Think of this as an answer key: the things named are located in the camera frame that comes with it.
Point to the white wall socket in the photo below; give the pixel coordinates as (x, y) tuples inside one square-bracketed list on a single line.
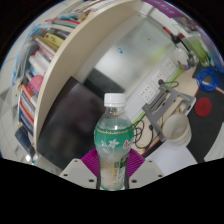
[(159, 77), (146, 91), (170, 64)]

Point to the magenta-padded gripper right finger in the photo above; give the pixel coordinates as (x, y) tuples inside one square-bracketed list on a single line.
[(146, 170)]

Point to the plain white paper sheet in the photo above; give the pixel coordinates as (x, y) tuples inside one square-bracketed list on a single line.
[(170, 160)]

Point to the black computer monitor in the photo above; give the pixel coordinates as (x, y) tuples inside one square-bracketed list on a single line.
[(70, 126)]

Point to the grey metal laptop stand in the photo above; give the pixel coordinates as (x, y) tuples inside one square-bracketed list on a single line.
[(156, 110)]

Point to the green-labelled clear drink bottle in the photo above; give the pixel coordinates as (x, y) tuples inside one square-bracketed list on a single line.
[(114, 140)]

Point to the flat round red coaster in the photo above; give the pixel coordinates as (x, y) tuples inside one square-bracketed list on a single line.
[(203, 106)]

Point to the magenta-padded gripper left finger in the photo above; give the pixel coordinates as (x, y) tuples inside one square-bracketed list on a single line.
[(78, 171)]

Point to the black desk mat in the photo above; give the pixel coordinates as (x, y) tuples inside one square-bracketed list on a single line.
[(213, 126)]

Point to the white patterned cup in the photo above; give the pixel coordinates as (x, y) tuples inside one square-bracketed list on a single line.
[(176, 130)]

